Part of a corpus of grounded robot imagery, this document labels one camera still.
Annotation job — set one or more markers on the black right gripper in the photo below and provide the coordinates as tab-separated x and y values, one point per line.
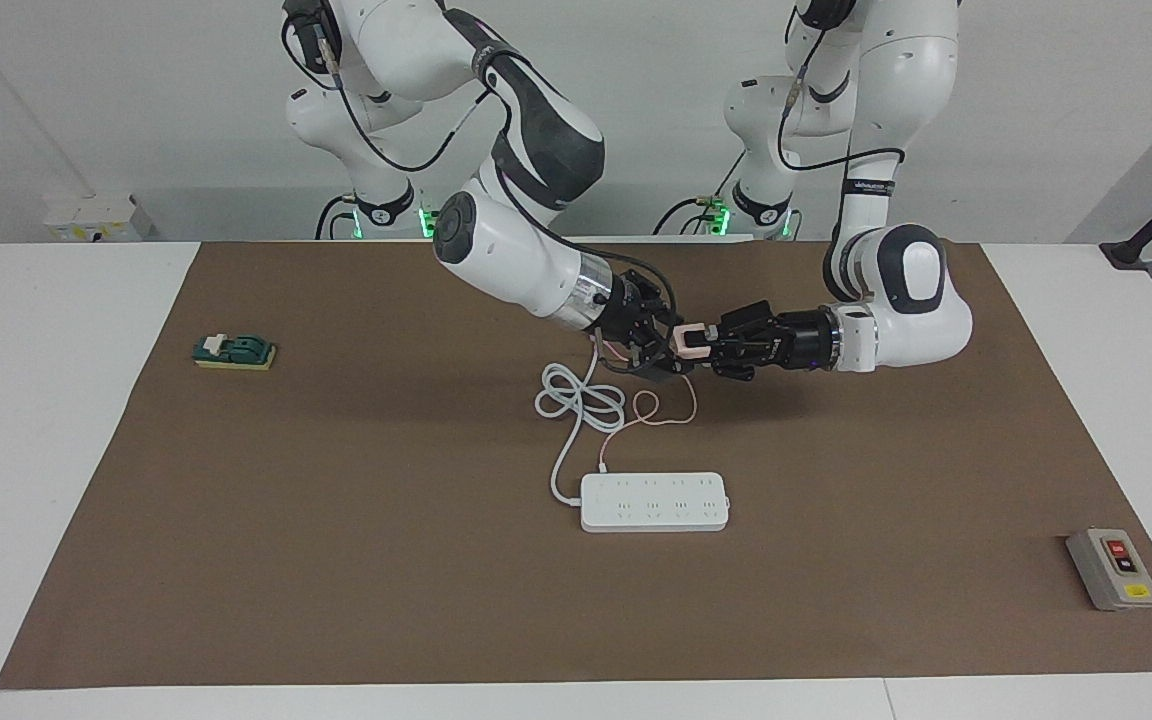
624	305

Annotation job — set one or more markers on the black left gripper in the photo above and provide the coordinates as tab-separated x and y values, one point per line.
804	342

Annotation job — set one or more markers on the pink charger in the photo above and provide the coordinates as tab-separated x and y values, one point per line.
688	342

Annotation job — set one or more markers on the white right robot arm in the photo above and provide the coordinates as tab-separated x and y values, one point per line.
516	260

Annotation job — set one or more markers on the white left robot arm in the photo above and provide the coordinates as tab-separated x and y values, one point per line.
906	300

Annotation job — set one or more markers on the white power strip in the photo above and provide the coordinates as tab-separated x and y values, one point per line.
656	503

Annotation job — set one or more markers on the brown table mat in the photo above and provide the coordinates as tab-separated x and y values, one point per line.
336	580

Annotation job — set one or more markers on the green knife switch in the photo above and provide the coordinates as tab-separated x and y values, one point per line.
236	352

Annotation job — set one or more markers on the grey on-off switch box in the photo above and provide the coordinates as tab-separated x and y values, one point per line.
1116	570

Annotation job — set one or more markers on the white wall outlet box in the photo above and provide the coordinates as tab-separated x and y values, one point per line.
96	220

